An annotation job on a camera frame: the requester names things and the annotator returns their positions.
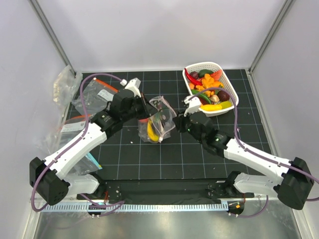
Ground orange-zip bag upper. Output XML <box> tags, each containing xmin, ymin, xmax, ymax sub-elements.
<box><xmin>82</xmin><ymin>78</ymin><xmax>118</xmax><ymax>115</ymax></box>

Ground orange-zip bag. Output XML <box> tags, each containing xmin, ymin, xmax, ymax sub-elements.
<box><xmin>82</xmin><ymin>78</ymin><xmax>118</xmax><ymax>115</ymax></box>
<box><xmin>36</xmin><ymin>116</ymin><xmax>85</xmax><ymax>155</ymax></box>

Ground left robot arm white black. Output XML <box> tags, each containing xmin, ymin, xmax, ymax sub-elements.
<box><xmin>29</xmin><ymin>89</ymin><xmax>158</xmax><ymax>206</ymax></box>

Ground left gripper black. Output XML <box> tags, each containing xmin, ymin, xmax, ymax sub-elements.
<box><xmin>121</xmin><ymin>92</ymin><xmax>158</xmax><ymax>122</ymax></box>

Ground red toy chili pepper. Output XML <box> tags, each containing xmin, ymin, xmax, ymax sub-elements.
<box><xmin>184</xmin><ymin>68</ymin><xmax>202</xmax><ymax>86</ymax></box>

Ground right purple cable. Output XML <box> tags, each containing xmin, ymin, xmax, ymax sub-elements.
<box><xmin>186</xmin><ymin>86</ymin><xmax>319</xmax><ymax>219</ymax></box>

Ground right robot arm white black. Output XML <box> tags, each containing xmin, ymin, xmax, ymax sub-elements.
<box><xmin>173</xmin><ymin>112</ymin><xmax>315</xmax><ymax>210</ymax></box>

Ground orange-zip bag lower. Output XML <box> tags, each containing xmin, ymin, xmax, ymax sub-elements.
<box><xmin>36</xmin><ymin>116</ymin><xmax>85</xmax><ymax>155</ymax></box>

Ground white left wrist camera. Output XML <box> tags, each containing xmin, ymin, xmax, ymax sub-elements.
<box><xmin>125</xmin><ymin>78</ymin><xmax>141</xmax><ymax>97</ymax></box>

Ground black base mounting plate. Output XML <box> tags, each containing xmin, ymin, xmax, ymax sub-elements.
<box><xmin>86</xmin><ymin>178</ymin><xmax>254</xmax><ymax>205</ymax></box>

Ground purple cable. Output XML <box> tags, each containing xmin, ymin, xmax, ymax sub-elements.
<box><xmin>186</xmin><ymin>86</ymin><xmax>319</xmax><ymax>219</ymax></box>
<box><xmin>30</xmin><ymin>73</ymin><xmax>128</xmax><ymax>215</ymax></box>

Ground crumpled clear bag at wall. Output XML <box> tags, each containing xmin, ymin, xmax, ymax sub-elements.
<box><xmin>53</xmin><ymin>65</ymin><xmax>83</xmax><ymax>107</ymax></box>

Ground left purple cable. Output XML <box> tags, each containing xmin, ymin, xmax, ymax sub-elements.
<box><xmin>30</xmin><ymin>73</ymin><xmax>128</xmax><ymax>215</ymax></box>

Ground clear pink-dotted zip bag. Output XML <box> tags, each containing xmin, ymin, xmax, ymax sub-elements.
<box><xmin>138</xmin><ymin>96</ymin><xmax>177</xmax><ymax>143</ymax></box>

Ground yellow toy banana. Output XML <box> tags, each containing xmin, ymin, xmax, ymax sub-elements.
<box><xmin>147</xmin><ymin>121</ymin><xmax>159</xmax><ymax>142</ymax></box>

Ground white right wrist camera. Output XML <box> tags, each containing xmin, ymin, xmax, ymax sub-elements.
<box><xmin>183</xmin><ymin>96</ymin><xmax>201</xmax><ymax>117</ymax></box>

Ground orange toy bell pepper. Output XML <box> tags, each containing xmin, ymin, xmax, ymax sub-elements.
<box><xmin>195</xmin><ymin>74</ymin><xmax>224</xmax><ymax>91</ymax></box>

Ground perforated aluminium rail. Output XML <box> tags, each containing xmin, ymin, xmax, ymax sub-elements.
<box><xmin>42</xmin><ymin>201</ymin><xmax>228</xmax><ymax>213</ymax></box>

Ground blue-zip clear bag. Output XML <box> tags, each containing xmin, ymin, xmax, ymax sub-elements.
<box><xmin>71</xmin><ymin>153</ymin><xmax>102</xmax><ymax>175</ymax></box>

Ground dark red toy plum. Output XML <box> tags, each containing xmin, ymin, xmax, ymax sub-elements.
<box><xmin>217</xmin><ymin>91</ymin><xmax>230</xmax><ymax>102</ymax></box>

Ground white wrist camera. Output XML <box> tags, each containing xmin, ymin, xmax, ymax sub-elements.
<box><xmin>183</xmin><ymin>96</ymin><xmax>201</xmax><ymax>117</ymax></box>
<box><xmin>125</xmin><ymin>78</ymin><xmax>141</xmax><ymax>97</ymax></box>

